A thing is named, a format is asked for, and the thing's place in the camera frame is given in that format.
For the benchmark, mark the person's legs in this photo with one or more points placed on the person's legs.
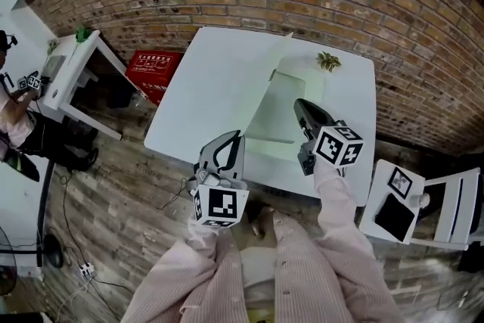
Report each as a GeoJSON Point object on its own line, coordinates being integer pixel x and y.
{"type": "Point", "coordinates": [261, 234]}

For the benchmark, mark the person's torso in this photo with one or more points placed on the person's torso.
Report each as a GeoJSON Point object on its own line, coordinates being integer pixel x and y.
{"type": "Point", "coordinates": [181, 283]}

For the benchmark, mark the white power strip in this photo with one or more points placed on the white power strip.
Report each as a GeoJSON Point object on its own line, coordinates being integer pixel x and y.
{"type": "Point", "coordinates": [87, 269]}

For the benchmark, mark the black picture frame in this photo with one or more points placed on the black picture frame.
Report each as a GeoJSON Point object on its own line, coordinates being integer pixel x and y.
{"type": "Point", "coordinates": [400, 181]}

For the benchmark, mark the black standing fan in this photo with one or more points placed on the black standing fan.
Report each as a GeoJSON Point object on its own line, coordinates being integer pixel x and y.
{"type": "Point", "coordinates": [53, 251]}

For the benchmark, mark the white side table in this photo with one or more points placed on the white side table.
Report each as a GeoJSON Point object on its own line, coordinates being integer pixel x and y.
{"type": "Point", "coordinates": [72, 75]}

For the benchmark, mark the small potted succulent plant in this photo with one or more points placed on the small potted succulent plant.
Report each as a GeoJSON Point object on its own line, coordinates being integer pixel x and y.
{"type": "Point", "coordinates": [329, 61]}

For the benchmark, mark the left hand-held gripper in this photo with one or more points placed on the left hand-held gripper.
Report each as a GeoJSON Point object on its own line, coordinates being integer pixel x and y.
{"type": "Point", "coordinates": [219, 204]}

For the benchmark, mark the pale green cloth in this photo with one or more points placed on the pale green cloth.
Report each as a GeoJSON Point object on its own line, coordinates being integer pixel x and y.
{"type": "Point", "coordinates": [283, 106]}

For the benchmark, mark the green leafy plant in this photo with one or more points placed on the green leafy plant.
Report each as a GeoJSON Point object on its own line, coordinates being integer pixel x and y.
{"type": "Point", "coordinates": [82, 34]}

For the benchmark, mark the large white table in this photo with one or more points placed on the large white table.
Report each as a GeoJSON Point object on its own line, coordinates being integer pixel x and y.
{"type": "Point", "coordinates": [196, 106]}

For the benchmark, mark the person's left forearm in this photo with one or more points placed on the person's left forearm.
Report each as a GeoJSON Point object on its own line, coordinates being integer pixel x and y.
{"type": "Point", "coordinates": [204, 238]}

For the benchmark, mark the small white cup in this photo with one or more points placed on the small white cup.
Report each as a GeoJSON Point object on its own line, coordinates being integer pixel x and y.
{"type": "Point", "coordinates": [420, 199]}

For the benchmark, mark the black pad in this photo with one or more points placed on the black pad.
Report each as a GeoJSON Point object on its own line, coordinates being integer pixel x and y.
{"type": "Point", "coordinates": [395, 217]}

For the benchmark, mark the black bag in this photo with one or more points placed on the black bag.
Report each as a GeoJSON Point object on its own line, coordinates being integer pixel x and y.
{"type": "Point", "coordinates": [120, 92]}

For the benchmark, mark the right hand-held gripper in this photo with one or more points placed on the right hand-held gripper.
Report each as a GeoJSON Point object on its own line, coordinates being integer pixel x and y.
{"type": "Point", "coordinates": [336, 145]}

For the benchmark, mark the red box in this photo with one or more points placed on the red box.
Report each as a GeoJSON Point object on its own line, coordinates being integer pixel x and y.
{"type": "Point", "coordinates": [151, 75]}

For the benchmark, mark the white chair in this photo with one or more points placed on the white chair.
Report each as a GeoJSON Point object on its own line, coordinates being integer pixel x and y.
{"type": "Point", "coordinates": [450, 208]}

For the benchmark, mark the small flower plant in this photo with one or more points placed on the small flower plant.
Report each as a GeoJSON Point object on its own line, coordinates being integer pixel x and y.
{"type": "Point", "coordinates": [53, 45]}

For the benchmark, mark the person's right forearm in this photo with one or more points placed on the person's right forearm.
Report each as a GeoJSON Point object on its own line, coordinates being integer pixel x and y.
{"type": "Point", "coordinates": [336, 208]}

